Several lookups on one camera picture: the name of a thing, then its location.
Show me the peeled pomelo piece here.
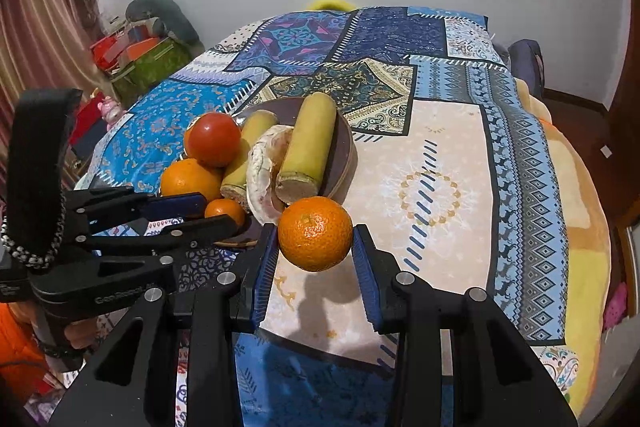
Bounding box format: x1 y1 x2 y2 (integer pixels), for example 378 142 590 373
246 125 296 226

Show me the blue-grey chair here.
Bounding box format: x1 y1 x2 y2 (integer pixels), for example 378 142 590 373
507 39 547 100

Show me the wooden door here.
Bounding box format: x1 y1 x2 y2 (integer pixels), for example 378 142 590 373
607 0 640 228

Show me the small orange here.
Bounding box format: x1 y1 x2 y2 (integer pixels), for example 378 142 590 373
204 198 246 231

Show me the pink plush toy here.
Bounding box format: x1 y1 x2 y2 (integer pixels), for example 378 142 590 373
99 99 124 131

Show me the orange box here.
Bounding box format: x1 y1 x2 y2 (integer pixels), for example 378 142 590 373
125 37 167 61

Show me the patchwork printed blanket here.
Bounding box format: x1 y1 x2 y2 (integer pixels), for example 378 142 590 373
75 6 572 427

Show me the yellow sugarcane piece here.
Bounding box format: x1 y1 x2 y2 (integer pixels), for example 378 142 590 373
220 110 280 203
275 91 339 203

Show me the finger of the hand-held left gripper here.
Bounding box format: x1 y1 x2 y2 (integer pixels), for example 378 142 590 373
75 214 246 259
65 186 209 229

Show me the red box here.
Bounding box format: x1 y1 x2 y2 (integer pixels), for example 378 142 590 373
89 34 132 71

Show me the yellow fleece blanket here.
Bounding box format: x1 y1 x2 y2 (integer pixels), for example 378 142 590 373
515 77 614 414

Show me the green storage box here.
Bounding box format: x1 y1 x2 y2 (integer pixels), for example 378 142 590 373
109 39 194 108

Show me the pink item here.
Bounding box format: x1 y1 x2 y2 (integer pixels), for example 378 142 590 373
602 282 629 334

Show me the person's left hand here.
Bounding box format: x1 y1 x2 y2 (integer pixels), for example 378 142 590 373
62 319 99 351

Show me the large stickered orange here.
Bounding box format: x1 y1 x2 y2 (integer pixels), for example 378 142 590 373
277 198 354 272

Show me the yellow foam ring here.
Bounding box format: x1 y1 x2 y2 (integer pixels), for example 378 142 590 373
305 0 359 13

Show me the red tomato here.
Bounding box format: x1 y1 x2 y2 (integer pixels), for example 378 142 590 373
183 111 244 168

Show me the striped curtain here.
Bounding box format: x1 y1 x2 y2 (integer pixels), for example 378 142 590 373
0 0 102 148

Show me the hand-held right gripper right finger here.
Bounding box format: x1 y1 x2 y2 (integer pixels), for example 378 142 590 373
351 224 580 427

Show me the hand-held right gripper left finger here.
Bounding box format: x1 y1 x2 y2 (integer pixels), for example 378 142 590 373
47 224 281 427

